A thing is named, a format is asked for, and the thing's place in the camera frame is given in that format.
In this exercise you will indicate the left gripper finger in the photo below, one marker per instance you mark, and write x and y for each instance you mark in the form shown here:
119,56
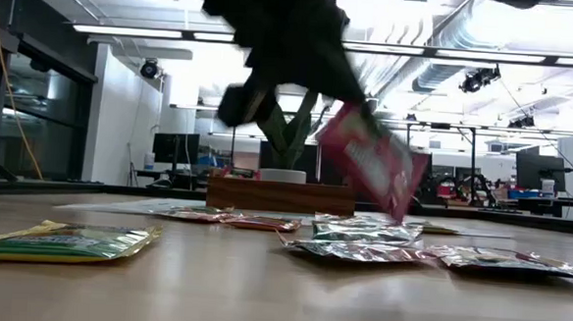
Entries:
339,84
240,106

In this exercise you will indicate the red tea bag packet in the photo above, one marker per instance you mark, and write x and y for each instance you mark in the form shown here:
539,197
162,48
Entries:
370,160
239,173

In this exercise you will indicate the orange tea bag packet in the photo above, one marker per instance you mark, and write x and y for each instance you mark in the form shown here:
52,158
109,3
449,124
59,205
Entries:
360,252
190,216
263,223

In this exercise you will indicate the silver foil packet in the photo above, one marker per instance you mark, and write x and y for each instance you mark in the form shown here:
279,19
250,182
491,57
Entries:
507,260

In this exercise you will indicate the green snake plant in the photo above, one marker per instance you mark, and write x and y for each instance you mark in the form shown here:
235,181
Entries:
293,131

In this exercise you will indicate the black desk monitor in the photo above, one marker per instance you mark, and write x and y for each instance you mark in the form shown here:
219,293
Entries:
536,171
175,147

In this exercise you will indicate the white plant pot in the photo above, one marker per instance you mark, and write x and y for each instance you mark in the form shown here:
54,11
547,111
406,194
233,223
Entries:
283,175

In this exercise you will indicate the wooden compartment box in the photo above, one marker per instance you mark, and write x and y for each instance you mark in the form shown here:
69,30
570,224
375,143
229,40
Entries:
279,197

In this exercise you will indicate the dark office desk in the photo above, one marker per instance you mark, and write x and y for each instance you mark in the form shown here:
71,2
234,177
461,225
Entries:
535,203
168,176

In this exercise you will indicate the white bottle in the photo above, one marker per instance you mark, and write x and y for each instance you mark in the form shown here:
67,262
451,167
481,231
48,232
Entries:
149,161

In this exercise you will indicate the black track spotlight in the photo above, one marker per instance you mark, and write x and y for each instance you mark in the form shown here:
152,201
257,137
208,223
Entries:
522,121
480,78

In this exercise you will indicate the blue bin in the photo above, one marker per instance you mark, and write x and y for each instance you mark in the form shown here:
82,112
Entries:
523,194

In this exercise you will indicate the white tub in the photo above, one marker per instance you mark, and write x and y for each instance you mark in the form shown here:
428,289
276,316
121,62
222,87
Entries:
548,187

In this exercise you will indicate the black dome camera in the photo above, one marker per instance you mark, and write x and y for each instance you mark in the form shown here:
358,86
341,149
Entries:
149,69

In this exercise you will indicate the black gantry frame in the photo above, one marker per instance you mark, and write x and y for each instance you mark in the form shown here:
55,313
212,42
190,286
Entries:
472,155

